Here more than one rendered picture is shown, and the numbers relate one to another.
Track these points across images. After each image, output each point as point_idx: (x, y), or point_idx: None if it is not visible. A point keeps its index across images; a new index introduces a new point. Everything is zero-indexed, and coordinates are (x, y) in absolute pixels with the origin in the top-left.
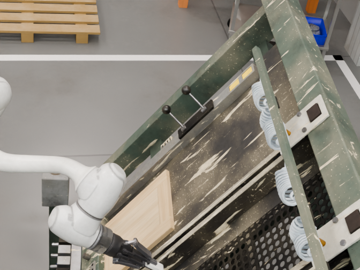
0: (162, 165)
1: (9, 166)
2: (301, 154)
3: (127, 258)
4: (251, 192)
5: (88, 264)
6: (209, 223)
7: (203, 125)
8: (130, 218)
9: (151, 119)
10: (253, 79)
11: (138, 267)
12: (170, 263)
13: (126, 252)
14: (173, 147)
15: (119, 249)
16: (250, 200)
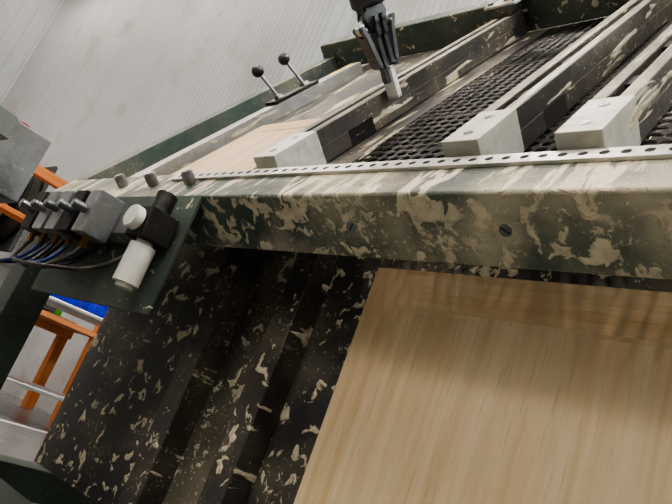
0: (244, 133)
1: None
2: (517, 23)
3: (380, 31)
4: (483, 41)
5: (159, 186)
6: (447, 58)
7: (304, 99)
8: (221, 158)
9: (184, 128)
10: (356, 71)
11: (382, 63)
12: (397, 100)
13: (385, 16)
14: (266, 111)
15: (376, 9)
16: (480, 53)
